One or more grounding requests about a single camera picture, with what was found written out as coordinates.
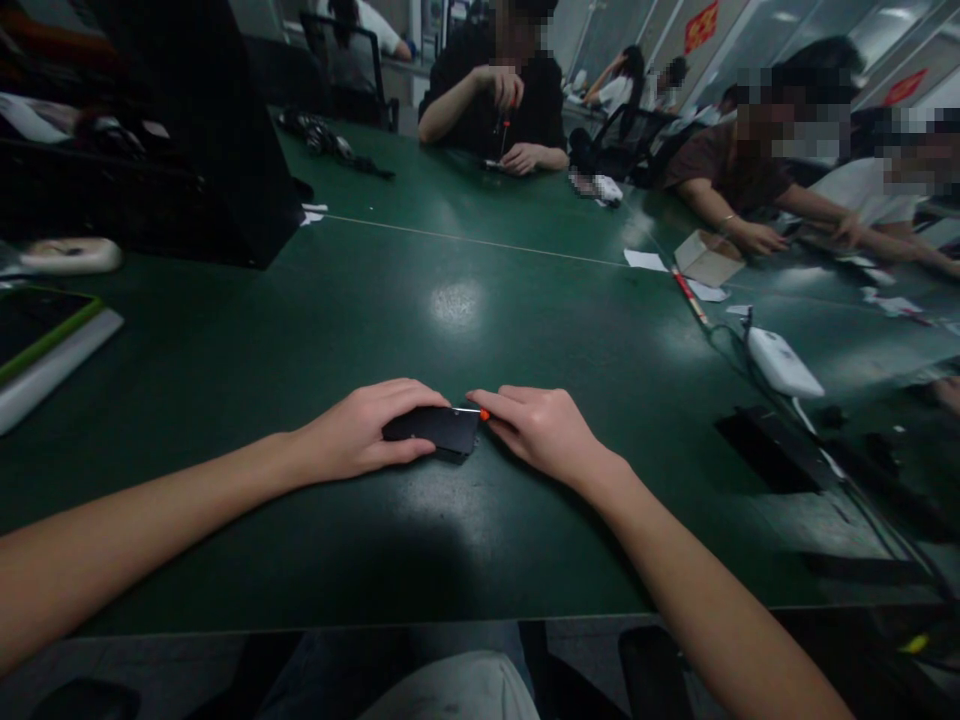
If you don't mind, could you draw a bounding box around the person's right hand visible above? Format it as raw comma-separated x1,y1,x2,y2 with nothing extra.
465,386,624,496

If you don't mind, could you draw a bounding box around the person's left hand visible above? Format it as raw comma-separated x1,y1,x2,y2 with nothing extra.
295,377,454,484

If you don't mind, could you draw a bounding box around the black rectangular device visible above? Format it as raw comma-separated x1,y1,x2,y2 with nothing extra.
382,405,481,467

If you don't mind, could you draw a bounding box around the red and white pencil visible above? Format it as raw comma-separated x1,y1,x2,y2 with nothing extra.
671,262,710,328

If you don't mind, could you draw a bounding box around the small white cardboard box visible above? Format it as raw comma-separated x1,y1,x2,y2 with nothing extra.
672,228,748,289

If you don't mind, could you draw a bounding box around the black flat rectangular plate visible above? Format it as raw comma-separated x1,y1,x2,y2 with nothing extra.
714,405,845,496

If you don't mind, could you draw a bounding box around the white rounded device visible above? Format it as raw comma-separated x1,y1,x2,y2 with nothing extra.
743,324,826,399

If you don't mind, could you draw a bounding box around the black office chair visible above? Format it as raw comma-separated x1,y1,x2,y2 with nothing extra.
298,8,403,133

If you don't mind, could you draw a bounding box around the large black box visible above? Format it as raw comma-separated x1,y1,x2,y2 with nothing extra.
97,0,315,271

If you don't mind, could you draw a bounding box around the cream oval case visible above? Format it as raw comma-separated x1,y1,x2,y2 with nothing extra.
18,236,124,274

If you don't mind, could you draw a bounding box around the green-edged tablet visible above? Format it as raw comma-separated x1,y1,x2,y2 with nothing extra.
0,288,103,388

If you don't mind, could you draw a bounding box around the red-handled screwdriver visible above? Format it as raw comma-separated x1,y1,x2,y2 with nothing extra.
497,71,523,155

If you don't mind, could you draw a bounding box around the black cable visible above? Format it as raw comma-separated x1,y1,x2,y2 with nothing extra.
708,318,960,601

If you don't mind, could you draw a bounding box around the red wall sign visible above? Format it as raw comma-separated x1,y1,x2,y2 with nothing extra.
883,67,930,108
683,0,721,55

